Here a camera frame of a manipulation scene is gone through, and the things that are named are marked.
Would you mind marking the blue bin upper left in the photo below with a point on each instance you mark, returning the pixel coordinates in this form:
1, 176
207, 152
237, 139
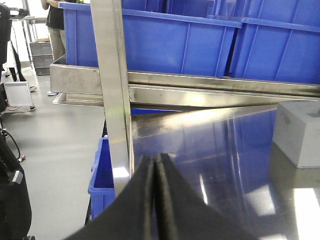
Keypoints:
154, 42

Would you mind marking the stainless steel rack frame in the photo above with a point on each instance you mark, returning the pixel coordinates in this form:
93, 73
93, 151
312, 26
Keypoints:
120, 88

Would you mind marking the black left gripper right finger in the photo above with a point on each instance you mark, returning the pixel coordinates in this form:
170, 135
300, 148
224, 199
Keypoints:
182, 215

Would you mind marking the white box on floor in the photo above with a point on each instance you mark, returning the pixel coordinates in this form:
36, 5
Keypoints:
18, 94

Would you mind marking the blue bin below table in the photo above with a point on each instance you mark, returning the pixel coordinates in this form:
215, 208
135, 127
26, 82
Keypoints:
101, 186

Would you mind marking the blue bin upper right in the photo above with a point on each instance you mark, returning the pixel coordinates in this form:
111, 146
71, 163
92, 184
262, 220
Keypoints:
279, 39

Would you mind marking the standing person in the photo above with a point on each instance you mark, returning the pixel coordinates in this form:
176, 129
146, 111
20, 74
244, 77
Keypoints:
56, 27

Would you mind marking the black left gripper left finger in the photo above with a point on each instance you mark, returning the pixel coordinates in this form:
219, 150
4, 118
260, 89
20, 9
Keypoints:
129, 217

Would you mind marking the gray square base block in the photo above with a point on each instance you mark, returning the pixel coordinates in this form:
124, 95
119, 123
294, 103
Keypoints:
297, 132

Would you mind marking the stacked gray crates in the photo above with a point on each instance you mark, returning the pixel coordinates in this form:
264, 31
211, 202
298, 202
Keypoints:
42, 57

